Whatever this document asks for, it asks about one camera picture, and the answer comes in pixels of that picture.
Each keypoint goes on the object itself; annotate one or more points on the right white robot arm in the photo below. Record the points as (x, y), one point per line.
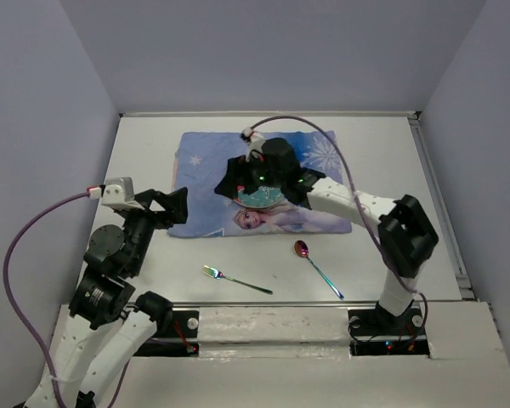
(400, 228)

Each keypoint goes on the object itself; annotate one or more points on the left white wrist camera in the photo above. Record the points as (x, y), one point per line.
(115, 193)

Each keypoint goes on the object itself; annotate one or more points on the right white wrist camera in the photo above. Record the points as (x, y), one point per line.
(254, 141)

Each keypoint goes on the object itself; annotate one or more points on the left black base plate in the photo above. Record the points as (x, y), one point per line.
(177, 340)

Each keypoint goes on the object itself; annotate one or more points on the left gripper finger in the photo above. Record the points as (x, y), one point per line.
(172, 201)
(178, 217)

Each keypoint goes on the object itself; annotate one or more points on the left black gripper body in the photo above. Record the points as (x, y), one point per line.
(141, 223)

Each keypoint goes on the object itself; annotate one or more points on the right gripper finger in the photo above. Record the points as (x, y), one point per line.
(229, 185)
(239, 170)

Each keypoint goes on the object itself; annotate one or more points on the blue princess print cloth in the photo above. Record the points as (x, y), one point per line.
(200, 163)

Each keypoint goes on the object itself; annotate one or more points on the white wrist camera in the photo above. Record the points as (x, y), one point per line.
(254, 141)
(115, 193)

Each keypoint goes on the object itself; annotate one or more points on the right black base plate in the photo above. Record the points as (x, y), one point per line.
(368, 338)

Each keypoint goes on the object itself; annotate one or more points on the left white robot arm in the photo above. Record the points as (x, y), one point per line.
(85, 362)

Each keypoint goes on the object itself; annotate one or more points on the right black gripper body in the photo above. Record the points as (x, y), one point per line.
(263, 174)

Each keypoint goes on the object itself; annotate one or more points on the iridescent fork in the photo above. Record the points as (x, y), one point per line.
(219, 275)

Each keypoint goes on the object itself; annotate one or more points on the red and blue plate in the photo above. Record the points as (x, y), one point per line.
(263, 197)

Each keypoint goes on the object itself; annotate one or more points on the silver front table rail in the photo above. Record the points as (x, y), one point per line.
(292, 304)

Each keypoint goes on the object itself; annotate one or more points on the iridescent spoon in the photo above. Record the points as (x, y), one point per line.
(302, 250)

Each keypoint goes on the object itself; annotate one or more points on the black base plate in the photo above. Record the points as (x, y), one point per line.
(177, 340)
(368, 338)

